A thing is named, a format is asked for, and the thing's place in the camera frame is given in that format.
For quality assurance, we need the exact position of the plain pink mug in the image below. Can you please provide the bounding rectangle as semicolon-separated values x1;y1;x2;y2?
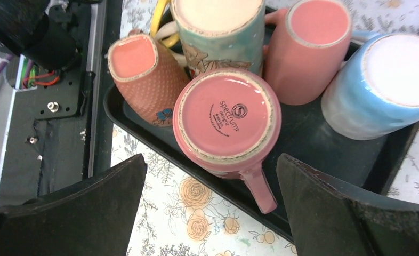
263;1;352;105

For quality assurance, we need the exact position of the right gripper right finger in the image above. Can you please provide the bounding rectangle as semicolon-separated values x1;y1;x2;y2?
277;154;419;255

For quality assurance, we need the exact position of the floral tablecloth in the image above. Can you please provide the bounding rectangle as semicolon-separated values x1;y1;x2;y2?
111;0;419;255

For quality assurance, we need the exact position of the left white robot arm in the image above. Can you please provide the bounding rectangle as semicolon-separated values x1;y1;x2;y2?
0;0;80;70

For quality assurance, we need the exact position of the black plastic tray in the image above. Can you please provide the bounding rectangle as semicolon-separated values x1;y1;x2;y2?
104;87;419;239

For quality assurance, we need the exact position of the yellow mug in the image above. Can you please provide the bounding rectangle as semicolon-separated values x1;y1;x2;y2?
150;0;180;48

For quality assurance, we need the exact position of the cream floral mug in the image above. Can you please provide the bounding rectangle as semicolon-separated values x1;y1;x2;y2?
160;0;265;78

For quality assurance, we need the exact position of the light blue mug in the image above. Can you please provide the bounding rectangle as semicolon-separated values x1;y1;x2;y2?
321;33;419;140

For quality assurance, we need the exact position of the salmon textured square mug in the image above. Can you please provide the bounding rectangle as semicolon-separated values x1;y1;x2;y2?
107;33;190;127

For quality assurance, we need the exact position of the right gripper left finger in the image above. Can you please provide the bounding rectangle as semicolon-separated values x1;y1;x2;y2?
0;154;147;255

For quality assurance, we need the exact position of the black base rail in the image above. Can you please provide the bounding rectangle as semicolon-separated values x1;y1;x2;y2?
0;1;122;205

